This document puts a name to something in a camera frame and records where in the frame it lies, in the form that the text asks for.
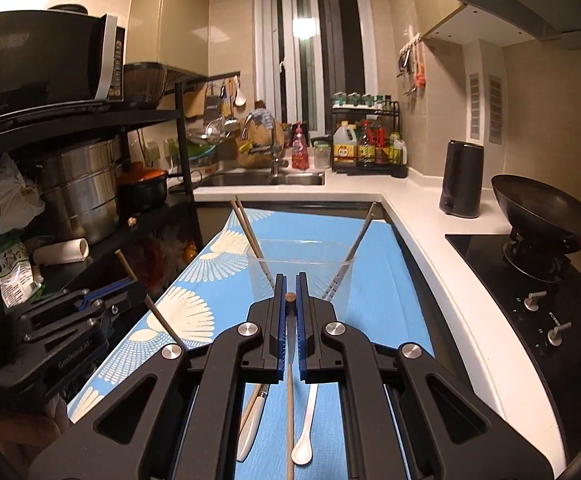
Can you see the row of spice jars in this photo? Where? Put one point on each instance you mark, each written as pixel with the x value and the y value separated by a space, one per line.
pixel 360 100

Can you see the dark bowl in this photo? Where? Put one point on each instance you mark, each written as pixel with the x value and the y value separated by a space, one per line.
pixel 145 85

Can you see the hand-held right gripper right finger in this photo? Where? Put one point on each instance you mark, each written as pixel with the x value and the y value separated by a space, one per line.
pixel 301 320

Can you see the black metal shelf rack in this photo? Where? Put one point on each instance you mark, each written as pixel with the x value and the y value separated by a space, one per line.
pixel 183 160

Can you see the person's left hand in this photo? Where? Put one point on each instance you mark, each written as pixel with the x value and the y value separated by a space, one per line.
pixel 25 440

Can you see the white ceramic spoon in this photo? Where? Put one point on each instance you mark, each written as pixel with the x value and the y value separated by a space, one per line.
pixel 302 452

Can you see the wall rail with kitchen tools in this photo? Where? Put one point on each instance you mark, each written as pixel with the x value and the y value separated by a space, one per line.
pixel 413 65

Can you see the white plastic bag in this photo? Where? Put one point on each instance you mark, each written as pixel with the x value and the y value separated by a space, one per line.
pixel 5 190

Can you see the black microwave oven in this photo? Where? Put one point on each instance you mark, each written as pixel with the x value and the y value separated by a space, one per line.
pixel 40 60

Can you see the white paper roll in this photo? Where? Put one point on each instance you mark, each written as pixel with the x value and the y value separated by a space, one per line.
pixel 60 252

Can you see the white framed window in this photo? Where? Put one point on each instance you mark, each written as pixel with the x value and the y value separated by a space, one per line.
pixel 320 60

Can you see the black electric kettle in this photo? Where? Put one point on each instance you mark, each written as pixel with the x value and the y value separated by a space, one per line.
pixel 463 180

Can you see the blue printed tablecloth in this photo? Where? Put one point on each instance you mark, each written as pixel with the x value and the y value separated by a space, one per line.
pixel 210 280

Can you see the large steel stockpot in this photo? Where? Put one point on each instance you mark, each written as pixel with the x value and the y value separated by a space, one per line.
pixel 80 190

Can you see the metal grater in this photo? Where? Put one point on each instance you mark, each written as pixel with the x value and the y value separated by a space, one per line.
pixel 211 107

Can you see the beige wall cabinet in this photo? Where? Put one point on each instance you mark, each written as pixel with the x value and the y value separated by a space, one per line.
pixel 170 15

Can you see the black gas stove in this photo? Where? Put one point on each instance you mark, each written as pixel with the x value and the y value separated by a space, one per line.
pixel 520 310

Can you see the steel kitchen sink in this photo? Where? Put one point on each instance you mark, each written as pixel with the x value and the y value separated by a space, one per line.
pixel 250 179

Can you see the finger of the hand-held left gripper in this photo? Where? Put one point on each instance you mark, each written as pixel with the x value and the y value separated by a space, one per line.
pixel 95 322
pixel 105 295

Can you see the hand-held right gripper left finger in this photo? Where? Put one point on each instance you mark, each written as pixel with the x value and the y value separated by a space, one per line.
pixel 281 320

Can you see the chrome sink faucet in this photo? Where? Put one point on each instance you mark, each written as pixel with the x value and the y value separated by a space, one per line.
pixel 274 150

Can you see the green bowl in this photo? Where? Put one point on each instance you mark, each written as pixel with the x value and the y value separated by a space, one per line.
pixel 198 152

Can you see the glass jar with lid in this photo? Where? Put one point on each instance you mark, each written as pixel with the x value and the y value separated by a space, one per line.
pixel 322 155

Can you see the steel strainer bowl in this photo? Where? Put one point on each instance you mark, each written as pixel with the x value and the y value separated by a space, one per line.
pixel 208 132

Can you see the yellow cooking oil jug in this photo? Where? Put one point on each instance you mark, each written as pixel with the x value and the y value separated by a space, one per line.
pixel 344 150

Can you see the clear plastic utensil holder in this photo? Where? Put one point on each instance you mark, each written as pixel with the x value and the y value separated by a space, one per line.
pixel 310 270

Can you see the white ladle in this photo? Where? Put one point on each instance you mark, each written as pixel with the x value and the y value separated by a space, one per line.
pixel 240 97

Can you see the dark cooking pot with lid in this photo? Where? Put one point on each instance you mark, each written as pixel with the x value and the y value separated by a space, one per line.
pixel 143 190

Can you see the white wall vent panel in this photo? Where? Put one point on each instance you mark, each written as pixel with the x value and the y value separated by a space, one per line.
pixel 495 107
pixel 474 105

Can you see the red dish soap bottle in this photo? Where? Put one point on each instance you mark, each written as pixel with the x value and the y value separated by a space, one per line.
pixel 300 152

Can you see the green printed food packet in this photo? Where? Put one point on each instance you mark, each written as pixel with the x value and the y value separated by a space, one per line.
pixel 18 275

